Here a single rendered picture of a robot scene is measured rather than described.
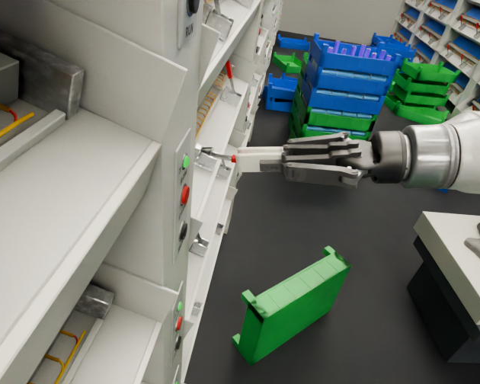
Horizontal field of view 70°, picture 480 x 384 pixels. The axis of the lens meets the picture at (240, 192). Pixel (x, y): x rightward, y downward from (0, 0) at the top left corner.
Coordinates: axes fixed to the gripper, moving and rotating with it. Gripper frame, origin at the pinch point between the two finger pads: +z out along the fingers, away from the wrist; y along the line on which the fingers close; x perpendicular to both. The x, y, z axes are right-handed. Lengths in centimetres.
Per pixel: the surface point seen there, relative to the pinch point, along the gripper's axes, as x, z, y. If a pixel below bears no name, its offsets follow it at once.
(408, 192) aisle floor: -72, -55, 93
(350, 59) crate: -11, -25, 93
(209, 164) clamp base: -0.2, 7.8, -0.9
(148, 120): 18.6, 2.9, -27.6
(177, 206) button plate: 9.4, 4.0, -24.1
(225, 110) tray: -0.5, 9.3, 21.3
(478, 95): -61, -115, 182
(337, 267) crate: -41.8, -15.6, 17.5
